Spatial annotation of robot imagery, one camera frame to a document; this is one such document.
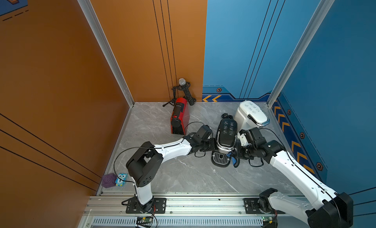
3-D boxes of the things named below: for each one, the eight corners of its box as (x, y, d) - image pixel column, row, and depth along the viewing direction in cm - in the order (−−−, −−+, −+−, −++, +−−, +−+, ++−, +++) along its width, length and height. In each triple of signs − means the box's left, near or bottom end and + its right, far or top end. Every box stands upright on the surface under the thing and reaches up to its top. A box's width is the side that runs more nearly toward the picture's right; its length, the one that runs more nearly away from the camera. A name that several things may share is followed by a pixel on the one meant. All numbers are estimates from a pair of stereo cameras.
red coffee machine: (171, 135, 102) (167, 118, 87) (179, 115, 114) (177, 97, 99) (184, 138, 101) (183, 121, 86) (191, 117, 113) (191, 99, 98)
